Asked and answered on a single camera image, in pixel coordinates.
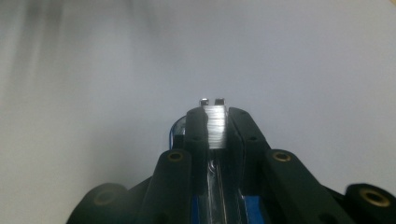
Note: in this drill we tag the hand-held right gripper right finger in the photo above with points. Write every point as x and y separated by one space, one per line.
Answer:
280 180

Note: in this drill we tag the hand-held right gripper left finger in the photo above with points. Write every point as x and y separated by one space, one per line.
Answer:
174 180

